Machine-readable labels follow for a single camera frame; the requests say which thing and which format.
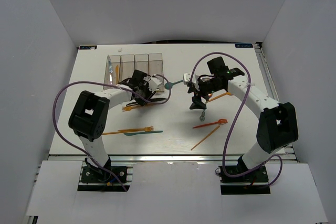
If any black knife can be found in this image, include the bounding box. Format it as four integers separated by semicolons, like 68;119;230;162
126;98;166;107

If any orange fork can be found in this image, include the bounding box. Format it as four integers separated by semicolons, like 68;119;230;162
118;126;154;133
122;104;152;112

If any teal plastic spoon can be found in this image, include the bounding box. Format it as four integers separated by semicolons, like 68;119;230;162
164;80;183;90

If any orange plastic knife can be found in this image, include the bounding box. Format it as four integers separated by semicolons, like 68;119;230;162
115;65;119;83

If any teal plastic knife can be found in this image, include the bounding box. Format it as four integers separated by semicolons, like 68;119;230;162
124;130;163;136

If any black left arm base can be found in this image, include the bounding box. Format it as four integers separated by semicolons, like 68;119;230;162
77;162;133;193

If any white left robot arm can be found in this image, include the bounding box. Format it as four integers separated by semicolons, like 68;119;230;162
68;70;163;182

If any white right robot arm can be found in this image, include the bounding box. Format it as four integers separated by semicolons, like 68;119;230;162
183;53;299;182

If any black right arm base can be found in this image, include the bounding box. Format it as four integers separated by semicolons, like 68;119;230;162
215;166;270;195

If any orange plastic spoon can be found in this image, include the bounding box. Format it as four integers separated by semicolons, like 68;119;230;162
207;92;233;103

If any red-orange plastic fork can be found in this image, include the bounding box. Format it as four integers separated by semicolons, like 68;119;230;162
193;119;228;129

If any clear four-slot utensil organizer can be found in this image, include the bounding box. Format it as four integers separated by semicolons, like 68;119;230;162
104;52;166;95

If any black XDOF label right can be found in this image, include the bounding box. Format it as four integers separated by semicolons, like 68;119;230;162
235;43;254;48

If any black xdof label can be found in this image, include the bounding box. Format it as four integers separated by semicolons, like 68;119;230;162
235;43;254;48
79;45;97;50

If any black XDOF label left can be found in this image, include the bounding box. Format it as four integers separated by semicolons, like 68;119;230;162
79;45;97;50

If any white front panel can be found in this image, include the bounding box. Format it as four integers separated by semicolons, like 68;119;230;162
27;161;327;223

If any gold spoon ornate handle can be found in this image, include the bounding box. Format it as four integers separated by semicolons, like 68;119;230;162
199;93;213;122

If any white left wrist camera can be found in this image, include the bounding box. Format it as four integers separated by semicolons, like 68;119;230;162
148;77;162;92

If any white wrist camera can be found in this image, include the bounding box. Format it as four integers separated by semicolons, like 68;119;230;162
148;77;162;92
183;72;194;87

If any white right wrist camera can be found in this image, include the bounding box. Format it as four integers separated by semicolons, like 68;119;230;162
183;72;194;87

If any aluminium frame rail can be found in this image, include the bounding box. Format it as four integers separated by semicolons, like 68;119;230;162
256;41;299;162

